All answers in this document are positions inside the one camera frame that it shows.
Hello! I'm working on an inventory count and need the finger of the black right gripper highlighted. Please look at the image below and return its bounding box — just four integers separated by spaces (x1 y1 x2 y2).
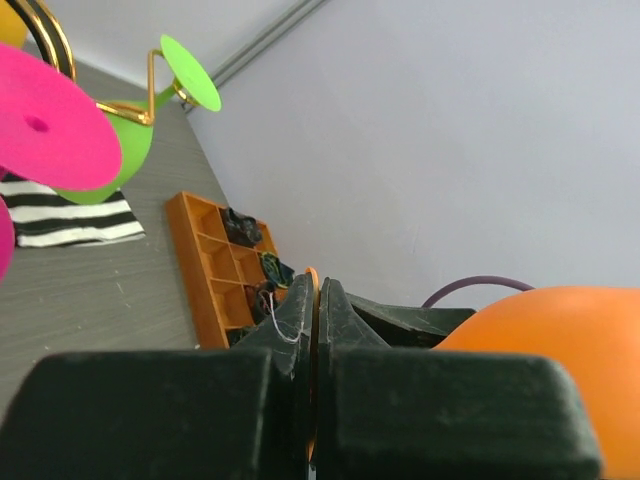
347 293 475 348

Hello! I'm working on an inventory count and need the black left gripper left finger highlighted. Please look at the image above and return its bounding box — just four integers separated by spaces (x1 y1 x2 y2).
1 273 314 479

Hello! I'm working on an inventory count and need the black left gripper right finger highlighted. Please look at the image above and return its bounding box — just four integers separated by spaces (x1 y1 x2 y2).
315 279 603 479

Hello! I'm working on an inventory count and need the orange plastic wine glass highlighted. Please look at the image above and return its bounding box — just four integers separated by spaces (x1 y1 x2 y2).
303 266 640 480

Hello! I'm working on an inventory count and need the green plastic wine glass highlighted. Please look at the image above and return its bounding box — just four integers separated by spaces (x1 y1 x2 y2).
56 34 222 204

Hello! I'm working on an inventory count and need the pink plastic wine glass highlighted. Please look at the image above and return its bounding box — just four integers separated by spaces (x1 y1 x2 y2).
1 45 122 272

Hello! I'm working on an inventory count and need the yellow wine glass cluster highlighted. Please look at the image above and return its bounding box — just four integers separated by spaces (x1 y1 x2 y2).
0 0 27 49

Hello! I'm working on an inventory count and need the gold wine glass rack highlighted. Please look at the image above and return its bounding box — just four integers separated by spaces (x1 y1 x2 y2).
1 1 200 126

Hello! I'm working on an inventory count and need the rolled dark sock bottom left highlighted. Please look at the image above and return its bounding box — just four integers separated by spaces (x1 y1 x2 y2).
226 325 256 348

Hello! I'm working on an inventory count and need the rolled dark sock middle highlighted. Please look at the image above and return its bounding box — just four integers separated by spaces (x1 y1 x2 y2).
244 281 288 324

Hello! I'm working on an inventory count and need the orange wooden compartment tray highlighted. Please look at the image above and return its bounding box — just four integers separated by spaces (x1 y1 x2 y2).
165 191 278 349

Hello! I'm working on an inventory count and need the rolled dark sock top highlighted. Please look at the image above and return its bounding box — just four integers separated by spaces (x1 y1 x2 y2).
221 207 263 248

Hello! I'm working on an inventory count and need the black white striped cloth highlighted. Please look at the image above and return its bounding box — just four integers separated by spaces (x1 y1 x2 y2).
1 173 145 248

